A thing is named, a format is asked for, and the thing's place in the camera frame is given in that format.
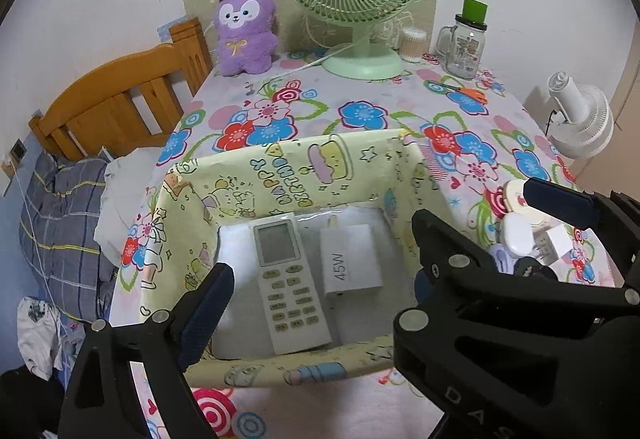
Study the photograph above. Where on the white patterned clothing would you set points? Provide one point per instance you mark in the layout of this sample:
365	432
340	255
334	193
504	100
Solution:
35	339

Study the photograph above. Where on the wall socket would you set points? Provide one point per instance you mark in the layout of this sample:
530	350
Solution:
18	149

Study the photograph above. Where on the dark cloth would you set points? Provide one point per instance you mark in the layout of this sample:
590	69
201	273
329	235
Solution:
25	404

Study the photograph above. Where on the plaid blue pillow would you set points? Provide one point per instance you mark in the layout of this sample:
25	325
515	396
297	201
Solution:
60	219

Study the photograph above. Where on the white oval case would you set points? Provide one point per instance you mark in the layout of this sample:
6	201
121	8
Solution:
517	236

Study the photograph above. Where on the white remote control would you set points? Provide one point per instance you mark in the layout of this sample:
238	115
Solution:
290	299

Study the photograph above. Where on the white circulator fan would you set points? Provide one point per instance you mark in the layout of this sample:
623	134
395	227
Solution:
585	119

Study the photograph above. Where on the white pillow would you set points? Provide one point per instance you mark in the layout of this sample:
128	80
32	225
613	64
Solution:
130	179

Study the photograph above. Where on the glass jar with green lid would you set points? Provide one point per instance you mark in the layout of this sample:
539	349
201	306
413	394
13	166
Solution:
462	51

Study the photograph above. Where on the purple plush toy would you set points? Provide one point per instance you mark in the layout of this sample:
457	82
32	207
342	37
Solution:
245	44

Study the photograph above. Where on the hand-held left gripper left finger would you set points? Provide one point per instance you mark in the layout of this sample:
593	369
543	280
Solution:
202	319

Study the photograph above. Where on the wooden bed headboard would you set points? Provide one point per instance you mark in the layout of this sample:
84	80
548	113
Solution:
100	109

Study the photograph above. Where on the cotton swab container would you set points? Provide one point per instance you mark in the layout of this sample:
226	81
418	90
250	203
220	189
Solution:
413	46

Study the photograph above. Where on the yellow printed storage box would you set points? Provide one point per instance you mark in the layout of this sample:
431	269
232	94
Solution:
200	199

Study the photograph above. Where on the white plug adapter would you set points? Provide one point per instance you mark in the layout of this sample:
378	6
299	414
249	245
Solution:
555	241

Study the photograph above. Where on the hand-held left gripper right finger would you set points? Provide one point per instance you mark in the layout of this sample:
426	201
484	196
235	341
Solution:
420	286

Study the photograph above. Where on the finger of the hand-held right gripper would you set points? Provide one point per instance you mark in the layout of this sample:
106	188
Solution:
560	201
480	319

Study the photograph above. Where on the white charger block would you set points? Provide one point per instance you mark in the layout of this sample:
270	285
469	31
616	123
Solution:
350	264

